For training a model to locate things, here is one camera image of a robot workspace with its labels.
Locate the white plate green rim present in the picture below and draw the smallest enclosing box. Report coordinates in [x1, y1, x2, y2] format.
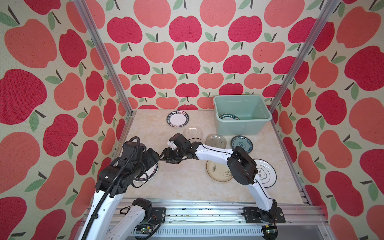
[134, 163, 159, 183]

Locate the white plate dark rim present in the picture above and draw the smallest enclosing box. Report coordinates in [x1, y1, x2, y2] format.
[219, 114, 239, 121]
[166, 110, 190, 128]

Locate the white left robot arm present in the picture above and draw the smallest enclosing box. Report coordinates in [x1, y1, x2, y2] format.
[78, 137, 159, 240]

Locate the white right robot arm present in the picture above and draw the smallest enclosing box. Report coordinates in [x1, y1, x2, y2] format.
[160, 133, 278, 223]

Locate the mint green plastic bin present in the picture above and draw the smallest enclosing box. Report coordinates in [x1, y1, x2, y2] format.
[213, 95, 272, 136]

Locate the clear round glass plate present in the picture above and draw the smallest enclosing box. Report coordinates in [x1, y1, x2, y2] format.
[183, 127, 203, 143]

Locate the clear grey glass plate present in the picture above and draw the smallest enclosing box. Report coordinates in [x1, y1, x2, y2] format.
[205, 134, 227, 149]

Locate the cream plate with plant drawing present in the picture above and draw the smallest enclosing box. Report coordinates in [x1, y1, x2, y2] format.
[206, 161, 233, 183]

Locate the small blue floral plate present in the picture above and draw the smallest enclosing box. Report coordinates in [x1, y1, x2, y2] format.
[231, 136, 254, 154]

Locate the white plate with black rings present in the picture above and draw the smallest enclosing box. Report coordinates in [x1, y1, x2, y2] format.
[254, 159, 277, 188]

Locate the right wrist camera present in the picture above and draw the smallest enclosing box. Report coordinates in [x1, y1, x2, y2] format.
[167, 141, 178, 150]

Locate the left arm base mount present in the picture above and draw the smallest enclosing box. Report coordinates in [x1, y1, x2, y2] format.
[139, 208, 166, 225]

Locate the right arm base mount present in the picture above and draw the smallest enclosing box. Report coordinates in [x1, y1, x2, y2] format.
[241, 207, 286, 224]

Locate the left aluminium frame post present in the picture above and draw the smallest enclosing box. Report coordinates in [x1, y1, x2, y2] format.
[74, 1, 134, 117]

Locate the aluminium frame post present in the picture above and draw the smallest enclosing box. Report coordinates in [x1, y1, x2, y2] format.
[268, 0, 341, 106]
[74, 1, 134, 117]

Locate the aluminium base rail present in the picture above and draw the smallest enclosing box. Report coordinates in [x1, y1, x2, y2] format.
[109, 199, 335, 240]

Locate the right aluminium frame post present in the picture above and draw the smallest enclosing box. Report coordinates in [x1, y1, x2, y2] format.
[268, 0, 341, 106]

